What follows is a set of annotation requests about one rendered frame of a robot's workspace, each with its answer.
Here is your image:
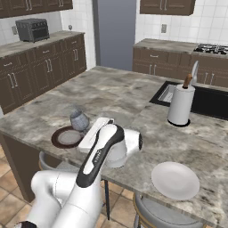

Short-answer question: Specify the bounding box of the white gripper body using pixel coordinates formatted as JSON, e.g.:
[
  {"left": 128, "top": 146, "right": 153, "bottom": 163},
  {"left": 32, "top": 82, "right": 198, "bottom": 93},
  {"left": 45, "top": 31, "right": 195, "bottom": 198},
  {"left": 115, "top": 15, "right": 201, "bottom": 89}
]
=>
[{"left": 77, "top": 117, "right": 116, "bottom": 154}]

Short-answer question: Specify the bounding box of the brown plate with grey centre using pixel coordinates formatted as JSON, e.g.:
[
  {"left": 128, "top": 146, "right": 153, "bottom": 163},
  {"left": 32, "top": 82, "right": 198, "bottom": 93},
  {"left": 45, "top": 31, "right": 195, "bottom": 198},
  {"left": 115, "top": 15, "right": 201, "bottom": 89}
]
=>
[{"left": 51, "top": 126, "right": 87, "bottom": 150}]

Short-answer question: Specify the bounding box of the white plate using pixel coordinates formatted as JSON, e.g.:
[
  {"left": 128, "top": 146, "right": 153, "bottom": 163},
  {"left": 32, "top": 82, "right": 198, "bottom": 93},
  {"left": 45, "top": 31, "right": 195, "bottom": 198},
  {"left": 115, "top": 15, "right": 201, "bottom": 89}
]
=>
[{"left": 151, "top": 161, "right": 201, "bottom": 201}]

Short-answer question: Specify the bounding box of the grey cushioned stool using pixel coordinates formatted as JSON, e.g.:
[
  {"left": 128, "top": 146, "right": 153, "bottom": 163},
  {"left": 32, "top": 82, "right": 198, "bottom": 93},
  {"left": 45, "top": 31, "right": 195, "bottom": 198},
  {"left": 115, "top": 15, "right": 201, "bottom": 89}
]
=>
[
  {"left": 132, "top": 191, "right": 207, "bottom": 228},
  {"left": 37, "top": 151, "right": 81, "bottom": 173}
]

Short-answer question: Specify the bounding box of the brown kitchen island base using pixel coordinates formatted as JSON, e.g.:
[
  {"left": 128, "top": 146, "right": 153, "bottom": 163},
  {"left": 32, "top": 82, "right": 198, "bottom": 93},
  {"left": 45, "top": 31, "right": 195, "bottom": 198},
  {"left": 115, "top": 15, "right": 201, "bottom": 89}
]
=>
[{"left": 0, "top": 133, "right": 61, "bottom": 203}]

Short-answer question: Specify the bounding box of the brown base cupboard run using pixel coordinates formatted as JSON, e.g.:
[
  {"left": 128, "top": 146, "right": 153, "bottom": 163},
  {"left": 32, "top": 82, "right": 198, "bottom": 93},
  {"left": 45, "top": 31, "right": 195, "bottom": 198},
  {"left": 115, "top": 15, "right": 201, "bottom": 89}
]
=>
[
  {"left": 131, "top": 38, "right": 228, "bottom": 89},
  {"left": 0, "top": 30, "right": 88, "bottom": 116}
]

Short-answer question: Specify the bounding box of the white paper towel roll holder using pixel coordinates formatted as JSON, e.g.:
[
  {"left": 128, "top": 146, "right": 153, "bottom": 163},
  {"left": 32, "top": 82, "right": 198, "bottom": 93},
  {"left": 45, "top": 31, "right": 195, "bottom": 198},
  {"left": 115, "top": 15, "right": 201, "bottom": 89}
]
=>
[{"left": 166, "top": 73, "right": 197, "bottom": 128}]

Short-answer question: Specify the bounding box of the silver tap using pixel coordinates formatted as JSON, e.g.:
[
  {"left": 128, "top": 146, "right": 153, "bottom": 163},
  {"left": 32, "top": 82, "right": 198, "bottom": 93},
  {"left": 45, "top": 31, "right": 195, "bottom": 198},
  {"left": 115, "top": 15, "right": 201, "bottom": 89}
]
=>
[{"left": 190, "top": 60, "right": 200, "bottom": 87}]

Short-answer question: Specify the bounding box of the black sink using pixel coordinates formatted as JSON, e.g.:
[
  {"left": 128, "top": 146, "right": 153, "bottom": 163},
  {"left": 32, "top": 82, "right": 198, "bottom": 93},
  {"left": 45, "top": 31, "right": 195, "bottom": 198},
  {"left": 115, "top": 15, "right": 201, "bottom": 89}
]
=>
[{"left": 149, "top": 80, "right": 228, "bottom": 121}]

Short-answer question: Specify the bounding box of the dark grey toaster oven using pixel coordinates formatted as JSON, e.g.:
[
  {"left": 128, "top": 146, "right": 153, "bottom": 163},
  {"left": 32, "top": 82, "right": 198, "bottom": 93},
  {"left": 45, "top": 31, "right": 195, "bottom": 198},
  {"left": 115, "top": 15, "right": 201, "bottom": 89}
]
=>
[{"left": 15, "top": 18, "right": 51, "bottom": 44}]

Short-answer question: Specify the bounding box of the black hob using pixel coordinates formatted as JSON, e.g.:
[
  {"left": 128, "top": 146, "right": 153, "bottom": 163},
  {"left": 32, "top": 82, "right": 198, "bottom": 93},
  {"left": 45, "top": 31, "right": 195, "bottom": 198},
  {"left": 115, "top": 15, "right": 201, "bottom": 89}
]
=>
[{"left": 192, "top": 43, "right": 228, "bottom": 56}]

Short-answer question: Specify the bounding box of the brown wall cupboard run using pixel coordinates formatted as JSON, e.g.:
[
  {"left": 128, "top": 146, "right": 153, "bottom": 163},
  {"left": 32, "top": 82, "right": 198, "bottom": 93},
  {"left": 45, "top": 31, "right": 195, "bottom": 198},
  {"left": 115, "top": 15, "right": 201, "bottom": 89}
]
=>
[
  {"left": 139, "top": 0, "right": 197, "bottom": 17},
  {"left": 0, "top": 0, "right": 74, "bottom": 20}
]

